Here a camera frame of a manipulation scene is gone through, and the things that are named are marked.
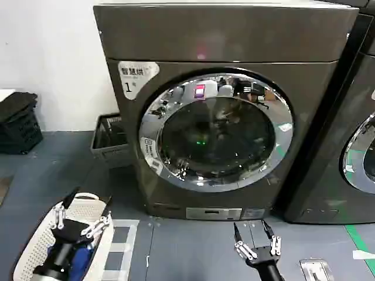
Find grey front-load dryer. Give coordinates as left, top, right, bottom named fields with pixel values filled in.
left=93, top=0, right=360, bottom=222

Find black plastic crate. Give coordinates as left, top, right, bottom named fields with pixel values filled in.
left=0, top=92, right=44, bottom=155

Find chrome-rimmed round dryer door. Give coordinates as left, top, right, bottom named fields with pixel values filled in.
left=339, top=111, right=375, bottom=196

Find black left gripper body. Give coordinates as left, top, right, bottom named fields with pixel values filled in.
left=43, top=219, right=90, bottom=272

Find grey slatted laundry basket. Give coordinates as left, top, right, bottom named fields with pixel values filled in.
left=90, top=114, right=131, bottom=169

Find round glass dryer door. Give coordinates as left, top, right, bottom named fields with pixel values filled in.
left=139, top=71, right=295, bottom=194

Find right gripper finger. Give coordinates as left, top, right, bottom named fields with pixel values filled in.
left=233, top=222, right=258, bottom=261
left=261, top=220, right=282, bottom=255

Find grey dryer with cropped door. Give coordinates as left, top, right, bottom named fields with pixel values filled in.
left=282, top=0, right=375, bottom=226

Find white board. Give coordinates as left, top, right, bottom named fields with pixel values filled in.
left=0, top=87, right=20, bottom=103

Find steel floor socket plate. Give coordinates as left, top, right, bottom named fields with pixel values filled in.
left=299, top=259, right=333, bottom=281

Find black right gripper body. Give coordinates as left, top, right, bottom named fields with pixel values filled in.
left=247, top=245, right=284, bottom=281

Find white perforated laundry basket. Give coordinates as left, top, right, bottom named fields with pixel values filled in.
left=13, top=192, right=115, bottom=281

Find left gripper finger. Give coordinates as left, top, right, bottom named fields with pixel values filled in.
left=79, top=196, right=114, bottom=238
left=52, top=191, right=79, bottom=229

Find white dryer label sticker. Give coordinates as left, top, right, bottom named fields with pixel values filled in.
left=118, top=60, right=161, bottom=101

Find blue cloth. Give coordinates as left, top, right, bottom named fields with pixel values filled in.
left=70, top=245, right=95, bottom=281

